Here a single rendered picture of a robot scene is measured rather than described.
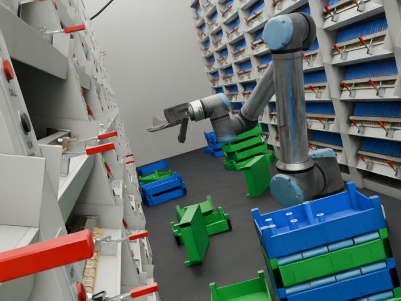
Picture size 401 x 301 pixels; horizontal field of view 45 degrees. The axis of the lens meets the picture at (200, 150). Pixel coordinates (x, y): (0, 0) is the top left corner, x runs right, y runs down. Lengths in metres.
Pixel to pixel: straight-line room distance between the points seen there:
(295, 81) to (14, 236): 1.58
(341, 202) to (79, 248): 1.31
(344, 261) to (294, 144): 0.72
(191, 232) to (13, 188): 1.89
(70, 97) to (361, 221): 0.75
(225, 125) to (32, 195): 1.82
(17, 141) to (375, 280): 1.09
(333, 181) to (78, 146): 1.40
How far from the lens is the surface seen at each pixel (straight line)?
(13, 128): 0.39
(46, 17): 1.08
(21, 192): 0.37
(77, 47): 1.78
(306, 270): 1.28
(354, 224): 1.27
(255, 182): 3.12
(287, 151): 1.91
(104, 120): 1.76
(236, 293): 1.85
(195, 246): 2.25
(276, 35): 1.81
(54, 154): 0.46
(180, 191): 3.73
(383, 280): 1.35
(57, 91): 1.07
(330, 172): 2.08
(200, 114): 2.14
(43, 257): 0.18
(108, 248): 0.91
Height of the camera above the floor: 0.78
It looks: 8 degrees down
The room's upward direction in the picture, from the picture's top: 16 degrees counter-clockwise
